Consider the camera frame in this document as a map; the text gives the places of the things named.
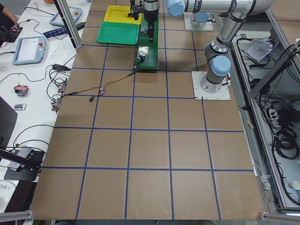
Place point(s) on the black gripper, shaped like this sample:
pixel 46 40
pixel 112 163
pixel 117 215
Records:
pixel 150 14

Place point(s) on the green push button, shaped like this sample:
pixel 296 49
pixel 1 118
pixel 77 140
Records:
pixel 144 32
pixel 140 57

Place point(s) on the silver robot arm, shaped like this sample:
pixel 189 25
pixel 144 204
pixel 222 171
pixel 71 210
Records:
pixel 175 8
pixel 215 52

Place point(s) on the green conveyor belt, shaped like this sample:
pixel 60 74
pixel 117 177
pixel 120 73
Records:
pixel 150 49

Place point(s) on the green plastic tray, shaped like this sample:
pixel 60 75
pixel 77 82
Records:
pixel 118 33

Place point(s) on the yellow plastic tray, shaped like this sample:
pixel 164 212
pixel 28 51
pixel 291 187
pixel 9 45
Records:
pixel 119 14

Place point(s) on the small motor controller board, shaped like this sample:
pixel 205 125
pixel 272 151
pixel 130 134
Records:
pixel 102 91

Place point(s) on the blue plaid cloth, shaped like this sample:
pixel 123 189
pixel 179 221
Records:
pixel 55 32

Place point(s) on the black power adapter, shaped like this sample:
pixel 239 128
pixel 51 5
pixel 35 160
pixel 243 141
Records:
pixel 59 67

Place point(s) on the near teach pendant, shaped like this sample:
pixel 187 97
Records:
pixel 29 50

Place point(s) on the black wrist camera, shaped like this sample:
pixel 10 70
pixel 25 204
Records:
pixel 135 11

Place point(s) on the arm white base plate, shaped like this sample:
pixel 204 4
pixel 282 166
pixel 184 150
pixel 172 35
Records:
pixel 199 23
pixel 204 90

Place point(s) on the aluminium frame post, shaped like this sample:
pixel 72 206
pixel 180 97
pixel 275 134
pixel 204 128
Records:
pixel 63 10

